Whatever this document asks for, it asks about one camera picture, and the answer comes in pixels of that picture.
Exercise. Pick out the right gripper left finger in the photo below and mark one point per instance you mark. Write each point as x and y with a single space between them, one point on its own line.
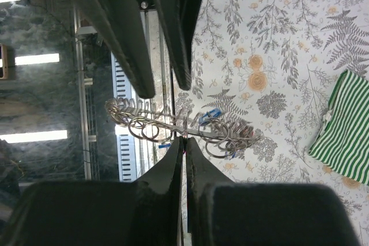
142 212

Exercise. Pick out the blue key tag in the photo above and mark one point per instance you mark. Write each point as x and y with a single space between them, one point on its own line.
164 146

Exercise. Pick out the key with blue tag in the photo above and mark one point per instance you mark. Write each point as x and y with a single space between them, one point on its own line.
207 117

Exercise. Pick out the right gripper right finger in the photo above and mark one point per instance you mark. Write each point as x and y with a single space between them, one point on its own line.
223 212

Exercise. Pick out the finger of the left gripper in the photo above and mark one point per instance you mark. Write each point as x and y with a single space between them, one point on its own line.
119 23
178 20

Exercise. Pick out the green striped cloth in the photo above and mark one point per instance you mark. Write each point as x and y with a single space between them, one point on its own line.
342 142

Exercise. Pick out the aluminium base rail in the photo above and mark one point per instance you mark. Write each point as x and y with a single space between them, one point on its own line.
116 143

